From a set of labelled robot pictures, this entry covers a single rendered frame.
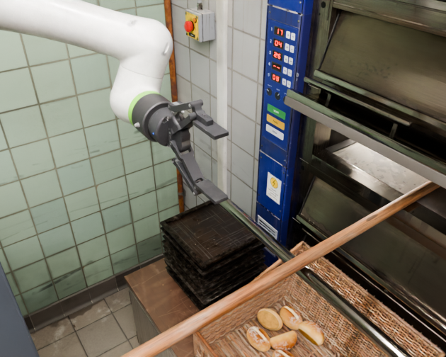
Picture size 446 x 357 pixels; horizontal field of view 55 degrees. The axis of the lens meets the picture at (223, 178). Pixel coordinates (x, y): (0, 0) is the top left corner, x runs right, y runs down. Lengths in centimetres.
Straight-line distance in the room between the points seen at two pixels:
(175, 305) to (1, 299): 63
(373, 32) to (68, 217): 157
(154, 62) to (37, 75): 93
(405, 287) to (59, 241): 156
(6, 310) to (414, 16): 131
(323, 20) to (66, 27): 67
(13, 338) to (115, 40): 96
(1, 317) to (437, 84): 130
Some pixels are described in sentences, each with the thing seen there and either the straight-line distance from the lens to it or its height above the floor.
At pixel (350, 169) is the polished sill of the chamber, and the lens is 136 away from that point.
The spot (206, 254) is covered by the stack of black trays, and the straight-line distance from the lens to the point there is 149.
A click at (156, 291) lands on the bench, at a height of 58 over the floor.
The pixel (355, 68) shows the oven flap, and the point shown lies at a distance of 120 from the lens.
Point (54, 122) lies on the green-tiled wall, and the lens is 192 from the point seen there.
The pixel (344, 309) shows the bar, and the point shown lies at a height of 117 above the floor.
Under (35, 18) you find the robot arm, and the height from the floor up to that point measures 168.
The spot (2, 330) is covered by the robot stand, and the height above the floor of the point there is 82.
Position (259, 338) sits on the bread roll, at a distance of 154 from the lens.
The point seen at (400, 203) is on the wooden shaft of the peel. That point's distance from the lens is 122.
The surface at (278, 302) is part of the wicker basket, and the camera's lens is 170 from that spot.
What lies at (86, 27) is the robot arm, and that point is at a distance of 96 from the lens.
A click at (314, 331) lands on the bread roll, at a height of 65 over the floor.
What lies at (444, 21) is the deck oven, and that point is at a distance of 107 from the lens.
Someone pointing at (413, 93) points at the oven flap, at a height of 150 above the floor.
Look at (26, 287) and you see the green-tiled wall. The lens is 235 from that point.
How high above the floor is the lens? 190
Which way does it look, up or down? 35 degrees down
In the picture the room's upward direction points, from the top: straight up
